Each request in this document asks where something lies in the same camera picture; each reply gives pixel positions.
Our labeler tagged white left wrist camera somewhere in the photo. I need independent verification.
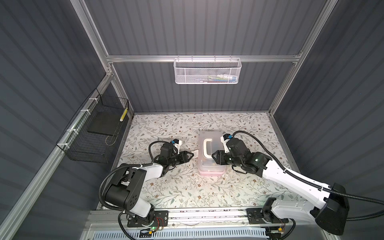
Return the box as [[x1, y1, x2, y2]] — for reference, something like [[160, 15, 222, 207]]
[[171, 139, 183, 148]]

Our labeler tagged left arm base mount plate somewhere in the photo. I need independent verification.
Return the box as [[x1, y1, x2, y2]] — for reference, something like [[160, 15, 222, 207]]
[[127, 210, 169, 228]]

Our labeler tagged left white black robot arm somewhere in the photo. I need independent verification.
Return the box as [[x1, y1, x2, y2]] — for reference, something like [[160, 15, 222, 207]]
[[98, 139, 194, 225]]

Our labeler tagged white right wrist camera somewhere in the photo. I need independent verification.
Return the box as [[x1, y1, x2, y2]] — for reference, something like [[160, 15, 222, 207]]
[[221, 134, 233, 153]]

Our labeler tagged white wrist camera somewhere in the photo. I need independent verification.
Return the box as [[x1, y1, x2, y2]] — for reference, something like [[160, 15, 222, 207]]
[[221, 134, 233, 153], [171, 139, 183, 148]]

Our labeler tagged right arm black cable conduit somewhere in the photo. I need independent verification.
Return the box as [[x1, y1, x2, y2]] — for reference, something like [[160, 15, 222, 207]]
[[232, 130, 384, 222]]

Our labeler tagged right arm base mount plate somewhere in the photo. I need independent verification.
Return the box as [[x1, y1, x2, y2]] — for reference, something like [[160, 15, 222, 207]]
[[246, 208, 289, 225]]

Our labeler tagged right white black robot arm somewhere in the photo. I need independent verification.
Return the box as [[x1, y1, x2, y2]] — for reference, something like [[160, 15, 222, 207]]
[[212, 134, 350, 236]]

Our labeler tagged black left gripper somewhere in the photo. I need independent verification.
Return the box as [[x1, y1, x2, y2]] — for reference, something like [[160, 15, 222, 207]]
[[167, 150, 193, 167]]

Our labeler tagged black wire basket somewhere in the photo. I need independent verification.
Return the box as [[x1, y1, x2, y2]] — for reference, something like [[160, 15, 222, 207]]
[[57, 91, 130, 164]]

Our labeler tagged white wire mesh basket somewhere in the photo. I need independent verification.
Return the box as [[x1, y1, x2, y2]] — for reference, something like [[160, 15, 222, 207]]
[[173, 58, 242, 85]]

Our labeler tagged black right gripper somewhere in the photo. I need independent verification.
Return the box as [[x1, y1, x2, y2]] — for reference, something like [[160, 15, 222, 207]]
[[210, 149, 242, 168]]

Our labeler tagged black pad in basket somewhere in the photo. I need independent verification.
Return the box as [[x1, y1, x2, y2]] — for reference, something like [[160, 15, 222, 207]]
[[87, 112, 121, 136]]

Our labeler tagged pink plastic tool box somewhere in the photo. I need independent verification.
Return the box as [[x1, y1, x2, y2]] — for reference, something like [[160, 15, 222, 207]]
[[197, 130, 226, 177]]

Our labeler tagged yellow tube in basket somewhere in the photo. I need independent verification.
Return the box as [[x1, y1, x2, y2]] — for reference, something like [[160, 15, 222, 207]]
[[120, 108, 128, 122]]

